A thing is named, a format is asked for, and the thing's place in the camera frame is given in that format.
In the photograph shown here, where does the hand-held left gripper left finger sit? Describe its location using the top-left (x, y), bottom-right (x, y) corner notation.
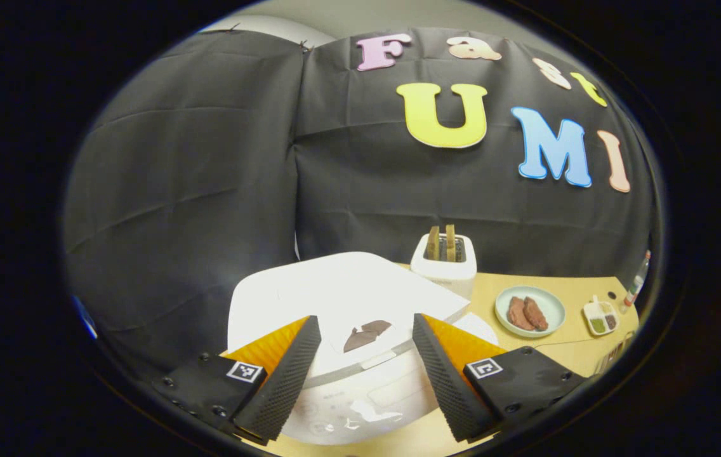
top-left (152, 315), bottom-right (323, 445)

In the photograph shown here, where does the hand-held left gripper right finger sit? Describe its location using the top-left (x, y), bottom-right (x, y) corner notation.
top-left (413, 313), bottom-right (590, 443)

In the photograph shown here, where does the white rice cooker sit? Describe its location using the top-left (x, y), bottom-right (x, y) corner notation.
top-left (227, 252), bottom-right (499, 445)

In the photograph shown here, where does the red meat slice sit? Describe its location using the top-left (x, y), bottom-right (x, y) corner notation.
top-left (508, 296), bottom-right (529, 331)
top-left (524, 296), bottom-right (549, 331)

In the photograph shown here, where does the white toaster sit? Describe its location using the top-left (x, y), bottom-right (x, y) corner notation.
top-left (410, 232), bottom-right (477, 300)

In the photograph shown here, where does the light green plate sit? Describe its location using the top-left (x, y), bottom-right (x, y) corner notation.
top-left (494, 286), bottom-right (566, 338)

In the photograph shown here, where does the white divided dish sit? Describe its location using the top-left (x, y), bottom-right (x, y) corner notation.
top-left (583, 295), bottom-right (620, 336)

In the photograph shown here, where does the clear plastic water bottle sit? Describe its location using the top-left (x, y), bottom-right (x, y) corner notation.
top-left (621, 249), bottom-right (652, 312)

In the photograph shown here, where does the black backdrop cloth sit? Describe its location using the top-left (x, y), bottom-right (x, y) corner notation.
top-left (62, 29), bottom-right (659, 381)

